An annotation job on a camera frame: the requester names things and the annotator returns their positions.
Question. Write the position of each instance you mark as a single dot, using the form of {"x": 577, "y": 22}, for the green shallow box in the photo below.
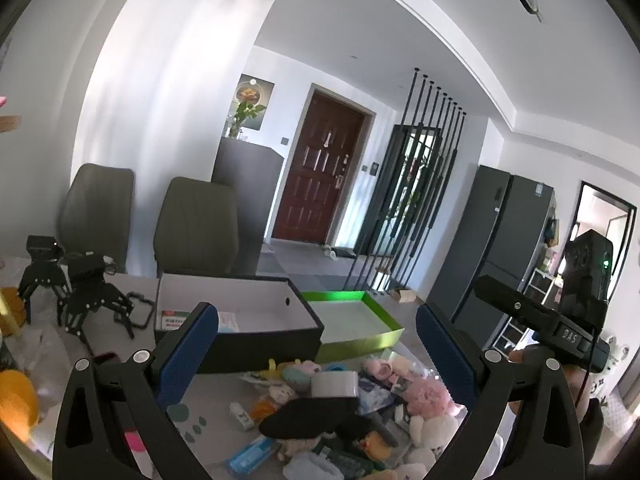
{"x": 350, "y": 320}

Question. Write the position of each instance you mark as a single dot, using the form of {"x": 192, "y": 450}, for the small cardboard box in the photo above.
{"x": 404, "y": 296}

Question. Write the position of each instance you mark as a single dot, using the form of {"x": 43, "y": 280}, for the white carton with red label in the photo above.
{"x": 172, "y": 321}

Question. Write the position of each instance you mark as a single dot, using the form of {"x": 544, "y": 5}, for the white tape roll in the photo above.
{"x": 332, "y": 385}

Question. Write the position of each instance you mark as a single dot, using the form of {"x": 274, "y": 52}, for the green potted plant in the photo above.
{"x": 245, "y": 112}

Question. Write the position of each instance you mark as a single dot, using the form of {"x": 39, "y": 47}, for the orange ball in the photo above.
{"x": 17, "y": 400}

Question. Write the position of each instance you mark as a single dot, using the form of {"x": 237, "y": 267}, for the dark door mat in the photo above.
{"x": 346, "y": 252}

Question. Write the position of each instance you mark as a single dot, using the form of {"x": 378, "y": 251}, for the black glove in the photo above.
{"x": 310, "y": 417}

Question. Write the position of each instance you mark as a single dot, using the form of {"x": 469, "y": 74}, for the framed wall picture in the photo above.
{"x": 262, "y": 90}

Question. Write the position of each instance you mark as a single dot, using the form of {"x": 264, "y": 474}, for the dark red entrance door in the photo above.
{"x": 320, "y": 175}

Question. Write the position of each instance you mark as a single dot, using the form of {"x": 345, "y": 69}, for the grey green dining chair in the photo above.
{"x": 95, "y": 210}
{"x": 197, "y": 225}

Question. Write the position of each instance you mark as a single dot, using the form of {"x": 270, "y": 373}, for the small pink plush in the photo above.
{"x": 377, "y": 369}

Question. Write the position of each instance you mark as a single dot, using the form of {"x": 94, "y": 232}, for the black idle gripper device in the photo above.
{"x": 90, "y": 300}
{"x": 42, "y": 270}

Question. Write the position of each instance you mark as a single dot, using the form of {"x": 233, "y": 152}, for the black bar room divider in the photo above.
{"x": 417, "y": 129}

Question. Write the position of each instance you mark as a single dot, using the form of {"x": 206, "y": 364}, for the yellow duck toy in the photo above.
{"x": 375, "y": 446}

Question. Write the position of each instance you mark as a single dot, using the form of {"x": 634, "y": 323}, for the pastel green plush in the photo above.
{"x": 300, "y": 374}

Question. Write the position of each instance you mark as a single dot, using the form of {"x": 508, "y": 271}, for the person's right forearm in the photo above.
{"x": 592, "y": 430}

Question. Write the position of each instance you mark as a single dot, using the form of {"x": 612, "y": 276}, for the grey hallway cabinet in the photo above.
{"x": 245, "y": 185}

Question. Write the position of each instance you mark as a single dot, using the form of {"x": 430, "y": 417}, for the small white bottle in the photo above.
{"x": 242, "y": 416}

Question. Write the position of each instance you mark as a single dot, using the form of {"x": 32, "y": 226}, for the dark grey storage box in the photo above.
{"x": 260, "y": 345}

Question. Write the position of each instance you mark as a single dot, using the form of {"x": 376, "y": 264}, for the dark grey refrigerator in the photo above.
{"x": 490, "y": 240}

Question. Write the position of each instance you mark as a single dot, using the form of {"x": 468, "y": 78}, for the light blue fluffy towel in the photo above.
{"x": 312, "y": 467}

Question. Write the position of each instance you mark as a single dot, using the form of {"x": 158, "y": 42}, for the pink blue tissue pack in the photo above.
{"x": 230, "y": 322}

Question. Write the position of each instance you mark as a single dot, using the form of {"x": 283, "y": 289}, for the grey paw-print desktop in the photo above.
{"x": 215, "y": 395}

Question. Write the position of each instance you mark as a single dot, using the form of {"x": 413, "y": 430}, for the pink fluffy plush toy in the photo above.
{"x": 425, "y": 395}

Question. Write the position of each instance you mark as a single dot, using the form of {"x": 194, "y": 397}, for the person's right hand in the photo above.
{"x": 521, "y": 356}

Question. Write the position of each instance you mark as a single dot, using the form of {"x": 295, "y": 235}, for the blue bag roll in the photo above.
{"x": 250, "y": 457}

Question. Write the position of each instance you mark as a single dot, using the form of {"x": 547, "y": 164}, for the white round plush toy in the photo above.
{"x": 435, "y": 430}

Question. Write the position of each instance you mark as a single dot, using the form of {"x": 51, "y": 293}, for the white slipper pair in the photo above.
{"x": 329, "y": 250}

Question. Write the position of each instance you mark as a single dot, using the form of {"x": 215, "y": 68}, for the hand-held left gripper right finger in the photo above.
{"x": 447, "y": 355}

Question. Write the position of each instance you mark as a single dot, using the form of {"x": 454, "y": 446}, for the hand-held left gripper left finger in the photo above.
{"x": 187, "y": 355}

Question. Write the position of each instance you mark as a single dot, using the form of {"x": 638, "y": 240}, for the orange yellow pompom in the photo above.
{"x": 262, "y": 407}

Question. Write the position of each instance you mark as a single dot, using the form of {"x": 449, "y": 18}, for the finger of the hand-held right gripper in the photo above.
{"x": 515, "y": 305}

